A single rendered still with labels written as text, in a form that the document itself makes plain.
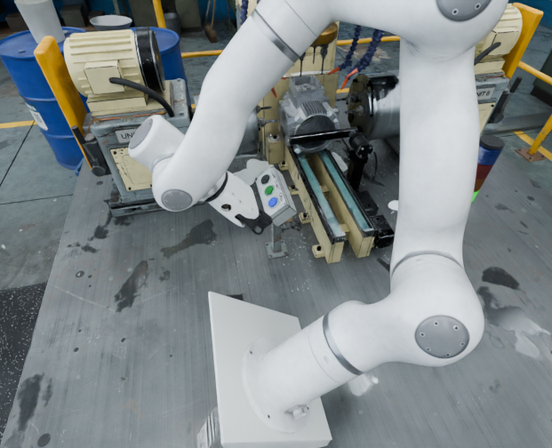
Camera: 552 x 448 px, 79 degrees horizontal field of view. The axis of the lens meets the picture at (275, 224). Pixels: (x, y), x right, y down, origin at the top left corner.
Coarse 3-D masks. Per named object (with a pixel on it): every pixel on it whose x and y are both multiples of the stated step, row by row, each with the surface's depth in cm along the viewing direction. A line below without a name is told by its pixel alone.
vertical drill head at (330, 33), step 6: (330, 24) 107; (336, 24) 109; (324, 30) 105; (330, 30) 105; (336, 30) 107; (318, 36) 103; (324, 36) 104; (330, 36) 105; (336, 36) 109; (318, 42) 105; (324, 42) 105; (330, 42) 107; (324, 48) 109; (324, 54) 111; (300, 60) 111; (300, 66) 113; (300, 72) 114
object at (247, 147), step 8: (256, 112) 115; (248, 120) 112; (256, 120) 113; (264, 120) 119; (248, 128) 113; (256, 128) 113; (248, 136) 114; (256, 136) 115; (240, 144) 116; (248, 144) 116; (256, 144) 117; (240, 152) 119; (248, 152) 120; (256, 152) 121
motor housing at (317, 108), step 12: (288, 108) 126; (300, 108) 121; (312, 108) 118; (324, 108) 118; (312, 120) 140; (324, 120) 131; (336, 120) 122; (288, 132) 123; (300, 132) 137; (300, 144) 129; (312, 144) 131; (324, 144) 128
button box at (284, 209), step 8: (272, 168) 97; (272, 176) 96; (280, 176) 98; (264, 184) 96; (272, 184) 94; (280, 184) 93; (272, 192) 92; (280, 192) 90; (288, 192) 94; (264, 200) 93; (280, 200) 89; (288, 200) 90; (264, 208) 91; (272, 208) 89; (280, 208) 87; (288, 208) 88; (272, 216) 89; (280, 216) 89; (288, 216) 90; (280, 224) 92
